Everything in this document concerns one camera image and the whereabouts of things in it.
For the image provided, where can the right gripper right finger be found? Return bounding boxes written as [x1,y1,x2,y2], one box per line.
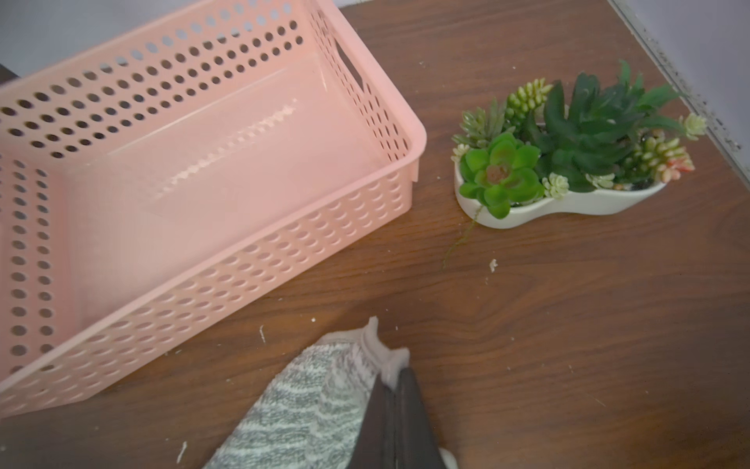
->
[395,367,446,469]

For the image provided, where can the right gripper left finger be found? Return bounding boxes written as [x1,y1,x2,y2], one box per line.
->
[347,378,396,469]

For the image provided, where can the grey striped dishcloth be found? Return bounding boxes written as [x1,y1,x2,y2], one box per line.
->
[206,317,458,468]

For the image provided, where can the succulents in white dish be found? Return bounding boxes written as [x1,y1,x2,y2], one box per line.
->
[452,63,708,230]

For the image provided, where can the pink plastic basket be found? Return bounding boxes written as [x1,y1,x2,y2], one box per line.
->
[1,1,427,418]

